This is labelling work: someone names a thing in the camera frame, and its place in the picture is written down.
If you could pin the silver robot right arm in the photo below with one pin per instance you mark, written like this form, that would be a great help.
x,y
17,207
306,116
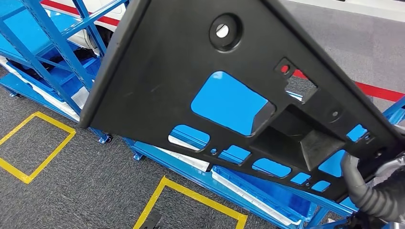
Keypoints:
x,y
370,196

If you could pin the yellow floor tape square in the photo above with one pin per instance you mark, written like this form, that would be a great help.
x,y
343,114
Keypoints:
x,y
19,173
189,193

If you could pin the black car trim parts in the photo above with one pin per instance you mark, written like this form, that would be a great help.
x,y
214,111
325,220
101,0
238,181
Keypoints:
x,y
25,72

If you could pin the blue metal storage rack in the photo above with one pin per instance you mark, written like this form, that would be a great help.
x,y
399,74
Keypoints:
x,y
19,34

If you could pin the blue metal rack with worktop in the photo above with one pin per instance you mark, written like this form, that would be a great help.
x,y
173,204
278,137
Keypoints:
x,y
227,101

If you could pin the red barrier belt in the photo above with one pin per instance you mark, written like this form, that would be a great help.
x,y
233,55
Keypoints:
x,y
379,91

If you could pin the white car body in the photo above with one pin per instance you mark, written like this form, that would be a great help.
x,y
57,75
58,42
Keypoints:
x,y
77,39

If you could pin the black robot body part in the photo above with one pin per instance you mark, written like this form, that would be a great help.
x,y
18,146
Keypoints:
x,y
152,221

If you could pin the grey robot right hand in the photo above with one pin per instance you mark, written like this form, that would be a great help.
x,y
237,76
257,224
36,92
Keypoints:
x,y
392,167

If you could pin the black plastic licence plate bracket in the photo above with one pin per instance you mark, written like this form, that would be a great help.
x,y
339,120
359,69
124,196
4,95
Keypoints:
x,y
158,79

